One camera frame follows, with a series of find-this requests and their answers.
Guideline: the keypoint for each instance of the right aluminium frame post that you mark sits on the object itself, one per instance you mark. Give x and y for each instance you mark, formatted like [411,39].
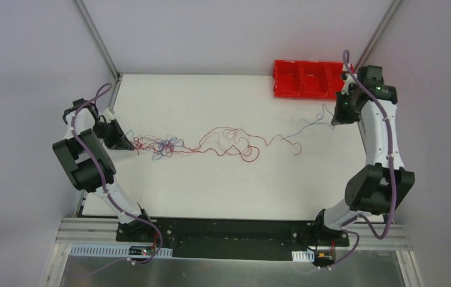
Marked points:
[374,40]

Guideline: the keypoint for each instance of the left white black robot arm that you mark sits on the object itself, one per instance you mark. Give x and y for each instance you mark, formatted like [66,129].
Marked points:
[83,156]

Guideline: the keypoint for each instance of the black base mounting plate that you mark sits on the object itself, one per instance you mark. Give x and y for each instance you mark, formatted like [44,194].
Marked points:
[244,239]

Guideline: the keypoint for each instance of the left aluminium frame post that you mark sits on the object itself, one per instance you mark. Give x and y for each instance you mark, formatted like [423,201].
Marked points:
[93,32]

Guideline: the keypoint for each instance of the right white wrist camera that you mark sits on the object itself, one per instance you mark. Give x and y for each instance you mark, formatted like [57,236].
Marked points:
[348,74]

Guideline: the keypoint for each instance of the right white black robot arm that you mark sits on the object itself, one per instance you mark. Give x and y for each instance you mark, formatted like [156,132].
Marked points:
[382,184]

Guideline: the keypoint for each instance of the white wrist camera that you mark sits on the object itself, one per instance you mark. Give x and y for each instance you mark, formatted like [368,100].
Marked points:
[107,115]
[348,74]

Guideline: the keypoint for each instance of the white slotted cable duct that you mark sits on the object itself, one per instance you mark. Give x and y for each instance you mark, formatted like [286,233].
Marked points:
[118,251]

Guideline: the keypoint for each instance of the aluminium frame post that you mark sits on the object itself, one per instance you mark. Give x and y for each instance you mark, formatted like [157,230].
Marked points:
[374,40]
[93,32]

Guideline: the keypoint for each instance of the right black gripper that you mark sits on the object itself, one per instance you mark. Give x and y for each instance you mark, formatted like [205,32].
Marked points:
[343,112]

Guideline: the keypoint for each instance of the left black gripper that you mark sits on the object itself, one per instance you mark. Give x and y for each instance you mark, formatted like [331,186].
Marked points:
[113,134]

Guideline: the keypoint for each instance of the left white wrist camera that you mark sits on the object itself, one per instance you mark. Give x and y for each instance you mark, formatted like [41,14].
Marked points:
[107,115]

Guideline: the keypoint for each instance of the red three-compartment plastic bin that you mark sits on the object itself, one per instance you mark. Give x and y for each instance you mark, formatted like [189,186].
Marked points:
[306,80]

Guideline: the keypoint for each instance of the aluminium front rail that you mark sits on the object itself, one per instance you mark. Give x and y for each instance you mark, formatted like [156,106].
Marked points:
[103,230]

